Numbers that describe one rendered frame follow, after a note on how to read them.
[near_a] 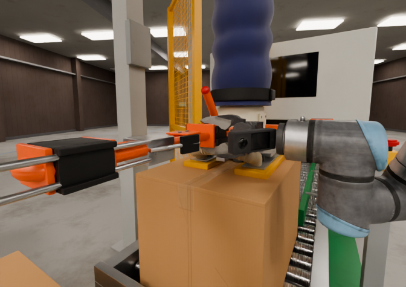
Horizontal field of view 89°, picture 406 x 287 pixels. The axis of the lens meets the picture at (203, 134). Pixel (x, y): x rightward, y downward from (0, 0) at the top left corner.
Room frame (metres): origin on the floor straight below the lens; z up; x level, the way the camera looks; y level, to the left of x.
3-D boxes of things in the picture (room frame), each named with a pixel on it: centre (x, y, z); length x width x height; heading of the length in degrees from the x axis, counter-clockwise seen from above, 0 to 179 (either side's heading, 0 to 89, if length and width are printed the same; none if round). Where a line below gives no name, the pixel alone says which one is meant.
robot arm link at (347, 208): (0.40, -0.29, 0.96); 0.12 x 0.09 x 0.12; 98
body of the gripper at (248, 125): (0.49, -0.13, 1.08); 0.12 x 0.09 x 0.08; 59
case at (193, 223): (0.77, -0.12, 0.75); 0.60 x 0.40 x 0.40; 148
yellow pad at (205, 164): (0.82, -0.06, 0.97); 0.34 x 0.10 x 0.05; 149
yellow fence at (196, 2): (1.72, 0.18, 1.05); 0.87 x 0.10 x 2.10; 21
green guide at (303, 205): (1.66, -0.94, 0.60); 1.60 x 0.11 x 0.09; 149
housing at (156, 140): (0.37, 0.10, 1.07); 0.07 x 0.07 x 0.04; 59
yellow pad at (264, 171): (0.73, -0.22, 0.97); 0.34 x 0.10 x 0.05; 149
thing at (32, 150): (0.26, 0.17, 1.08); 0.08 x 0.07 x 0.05; 149
